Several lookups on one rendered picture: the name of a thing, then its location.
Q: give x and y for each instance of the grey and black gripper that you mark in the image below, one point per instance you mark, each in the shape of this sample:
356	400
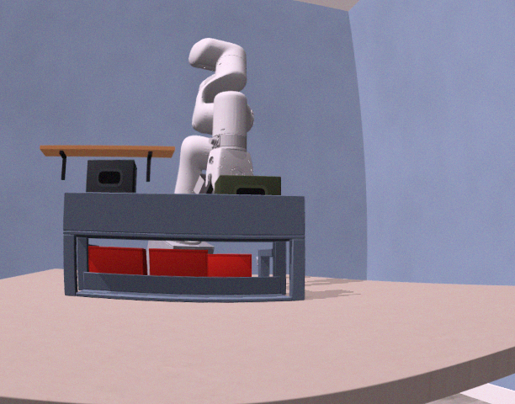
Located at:
227	160

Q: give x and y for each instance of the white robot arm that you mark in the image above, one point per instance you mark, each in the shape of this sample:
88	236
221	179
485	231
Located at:
229	117

